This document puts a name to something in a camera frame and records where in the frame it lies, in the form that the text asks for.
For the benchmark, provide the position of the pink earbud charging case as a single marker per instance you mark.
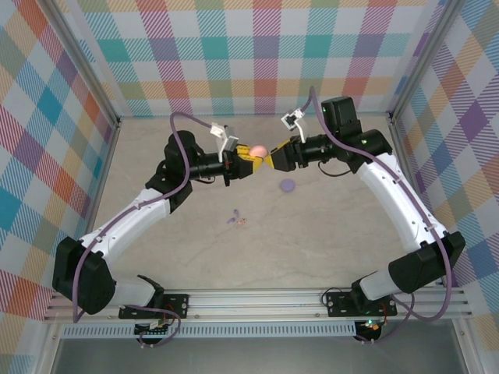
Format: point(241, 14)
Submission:
point(258, 150)

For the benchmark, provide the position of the purple earbud charging case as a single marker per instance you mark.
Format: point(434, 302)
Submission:
point(288, 185)

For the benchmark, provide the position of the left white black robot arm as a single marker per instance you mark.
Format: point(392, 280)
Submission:
point(128, 218)

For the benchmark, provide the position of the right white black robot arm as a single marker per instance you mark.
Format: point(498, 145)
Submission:
point(390, 202)

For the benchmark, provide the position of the small controller circuit board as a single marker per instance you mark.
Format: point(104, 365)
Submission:
point(369, 325)
point(154, 328)

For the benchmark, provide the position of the aluminium side frame rail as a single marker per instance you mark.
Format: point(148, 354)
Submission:
point(103, 187)
point(405, 156)

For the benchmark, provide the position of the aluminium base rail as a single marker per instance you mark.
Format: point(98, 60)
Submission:
point(253, 302)

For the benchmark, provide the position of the aluminium frame post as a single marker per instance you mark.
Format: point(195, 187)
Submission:
point(82, 66)
point(423, 58)

